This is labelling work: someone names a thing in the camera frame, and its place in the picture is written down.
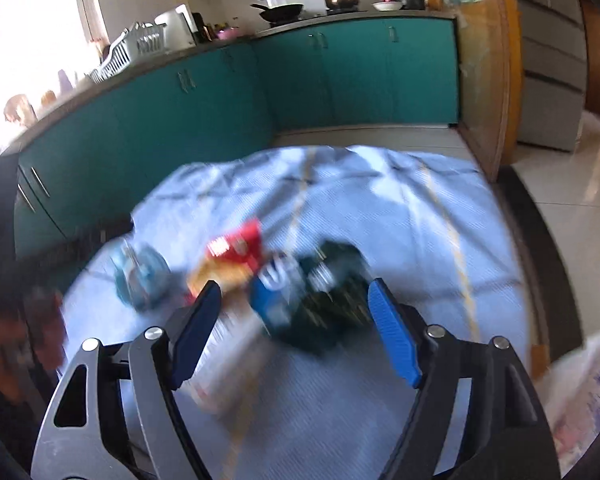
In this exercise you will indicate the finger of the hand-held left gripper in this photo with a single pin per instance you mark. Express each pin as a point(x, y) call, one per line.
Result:
point(70, 252)
point(2, 210)

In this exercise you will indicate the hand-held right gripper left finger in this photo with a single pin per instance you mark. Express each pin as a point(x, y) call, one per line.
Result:
point(197, 335)

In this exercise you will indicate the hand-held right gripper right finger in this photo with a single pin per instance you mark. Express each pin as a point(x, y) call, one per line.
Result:
point(395, 332)

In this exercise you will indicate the large dark green packet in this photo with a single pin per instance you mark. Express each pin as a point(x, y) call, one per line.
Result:
point(330, 310)

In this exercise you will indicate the blue snack packet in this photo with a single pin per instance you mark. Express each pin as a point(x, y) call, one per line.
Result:
point(275, 300)

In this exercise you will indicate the white bag-lined trash bin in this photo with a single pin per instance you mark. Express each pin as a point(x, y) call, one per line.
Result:
point(585, 400)

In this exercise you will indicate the person's left hand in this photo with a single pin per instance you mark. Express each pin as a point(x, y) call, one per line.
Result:
point(10, 355)

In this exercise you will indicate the white clear packet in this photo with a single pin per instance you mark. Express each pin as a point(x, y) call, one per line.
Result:
point(230, 355)

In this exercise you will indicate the light blue round container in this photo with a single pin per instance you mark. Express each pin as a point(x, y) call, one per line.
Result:
point(142, 275)

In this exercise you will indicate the red yellow snack packet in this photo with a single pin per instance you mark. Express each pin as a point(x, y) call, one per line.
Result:
point(237, 247)

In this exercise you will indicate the light blue checked cloth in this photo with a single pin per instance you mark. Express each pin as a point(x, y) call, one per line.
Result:
point(380, 200)

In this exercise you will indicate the white dish rack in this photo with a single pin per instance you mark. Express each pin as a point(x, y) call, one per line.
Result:
point(130, 50)

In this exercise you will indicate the white countertop appliance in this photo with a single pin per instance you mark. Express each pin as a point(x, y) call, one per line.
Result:
point(175, 27)

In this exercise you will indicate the teal lower kitchen cabinets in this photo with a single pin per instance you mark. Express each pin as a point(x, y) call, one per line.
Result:
point(330, 75)

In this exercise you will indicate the small pink container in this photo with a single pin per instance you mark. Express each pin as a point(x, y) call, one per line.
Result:
point(228, 34)

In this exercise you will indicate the black wok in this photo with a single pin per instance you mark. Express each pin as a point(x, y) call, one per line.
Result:
point(282, 11)

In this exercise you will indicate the white bowl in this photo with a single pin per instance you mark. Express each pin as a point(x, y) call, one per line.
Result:
point(387, 6)

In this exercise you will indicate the black lidded pot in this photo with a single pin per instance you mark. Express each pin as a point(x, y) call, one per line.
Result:
point(411, 1)

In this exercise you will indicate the wooden glass door frame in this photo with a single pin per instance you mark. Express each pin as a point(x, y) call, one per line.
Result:
point(505, 60)

